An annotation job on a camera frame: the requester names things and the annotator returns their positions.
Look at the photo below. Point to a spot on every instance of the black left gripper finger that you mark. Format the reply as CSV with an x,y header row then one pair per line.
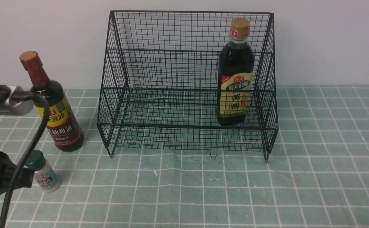
x,y
24,178

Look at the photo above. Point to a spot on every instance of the white pepper shaker green cap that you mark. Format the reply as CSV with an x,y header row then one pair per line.
x,y
44,175

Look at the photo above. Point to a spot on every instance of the dark soy sauce bottle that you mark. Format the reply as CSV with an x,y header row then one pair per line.
x,y
62,124

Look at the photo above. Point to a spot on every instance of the vinegar bottle gold cap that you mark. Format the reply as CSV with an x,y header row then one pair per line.
x,y
235,75

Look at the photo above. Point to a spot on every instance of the green checkered tablecloth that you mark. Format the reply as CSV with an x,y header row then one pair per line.
x,y
317,175

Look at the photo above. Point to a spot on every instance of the black wire shelf rack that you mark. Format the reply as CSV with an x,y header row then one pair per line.
x,y
160,82

